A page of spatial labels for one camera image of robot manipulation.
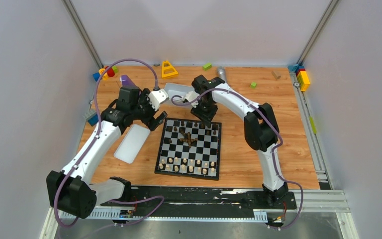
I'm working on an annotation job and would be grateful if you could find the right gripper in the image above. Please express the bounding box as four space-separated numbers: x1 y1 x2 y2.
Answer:
191 98 218 126

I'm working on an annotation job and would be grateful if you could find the black white chessboard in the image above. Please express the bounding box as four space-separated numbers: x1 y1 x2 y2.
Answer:
154 118 222 181

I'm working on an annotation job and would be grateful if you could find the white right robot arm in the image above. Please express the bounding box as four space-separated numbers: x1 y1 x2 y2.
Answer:
189 75 288 208

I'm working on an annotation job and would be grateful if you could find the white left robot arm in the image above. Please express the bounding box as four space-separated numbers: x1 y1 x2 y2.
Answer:
46 86 169 219

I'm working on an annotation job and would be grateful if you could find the white rectangular box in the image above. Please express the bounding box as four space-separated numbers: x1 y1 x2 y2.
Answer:
164 83 194 106

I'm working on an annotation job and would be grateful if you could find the white box lid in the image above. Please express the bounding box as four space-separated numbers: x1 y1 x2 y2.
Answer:
113 124 151 164

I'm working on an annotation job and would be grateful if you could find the silver microphone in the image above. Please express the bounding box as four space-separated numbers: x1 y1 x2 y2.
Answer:
216 66 227 82

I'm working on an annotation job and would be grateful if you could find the yellow triangular toy block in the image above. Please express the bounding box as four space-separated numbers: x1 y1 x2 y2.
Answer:
161 60 179 79

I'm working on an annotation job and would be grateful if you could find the purple metronome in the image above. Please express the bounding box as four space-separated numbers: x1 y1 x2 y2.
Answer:
120 74 139 89

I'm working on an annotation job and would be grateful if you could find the blue block left edge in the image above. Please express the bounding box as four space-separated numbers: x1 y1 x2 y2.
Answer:
86 114 98 126

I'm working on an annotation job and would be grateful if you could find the green block in corner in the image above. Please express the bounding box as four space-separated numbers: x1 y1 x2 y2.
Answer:
112 66 119 73

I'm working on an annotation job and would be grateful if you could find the red cylinder block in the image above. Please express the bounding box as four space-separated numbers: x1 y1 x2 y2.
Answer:
107 66 116 78

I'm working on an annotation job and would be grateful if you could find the yellow cylinder block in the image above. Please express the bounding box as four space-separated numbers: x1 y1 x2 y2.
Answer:
98 68 109 80

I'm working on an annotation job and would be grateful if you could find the blue toy block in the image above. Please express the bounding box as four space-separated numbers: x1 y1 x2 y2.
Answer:
92 72 100 82

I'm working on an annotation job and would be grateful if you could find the brown wooden block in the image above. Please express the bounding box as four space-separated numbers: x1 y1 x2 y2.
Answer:
272 70 282 80

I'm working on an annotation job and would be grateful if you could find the stacked coloured blocks right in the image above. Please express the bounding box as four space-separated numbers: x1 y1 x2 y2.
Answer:
287 64 311 92

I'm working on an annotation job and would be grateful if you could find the green block near wall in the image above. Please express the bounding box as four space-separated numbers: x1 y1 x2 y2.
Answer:
202 62 212 71

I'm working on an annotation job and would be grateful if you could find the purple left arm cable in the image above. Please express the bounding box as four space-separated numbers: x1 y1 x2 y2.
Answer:
52 58 165 229

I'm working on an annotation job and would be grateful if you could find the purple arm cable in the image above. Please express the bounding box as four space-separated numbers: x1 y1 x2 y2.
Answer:
52 58 165 229
170 88 304 231

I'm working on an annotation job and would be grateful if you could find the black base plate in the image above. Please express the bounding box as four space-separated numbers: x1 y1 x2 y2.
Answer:
100 185 298 219

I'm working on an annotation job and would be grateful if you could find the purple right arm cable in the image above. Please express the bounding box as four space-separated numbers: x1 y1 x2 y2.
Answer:
170 88 304 231

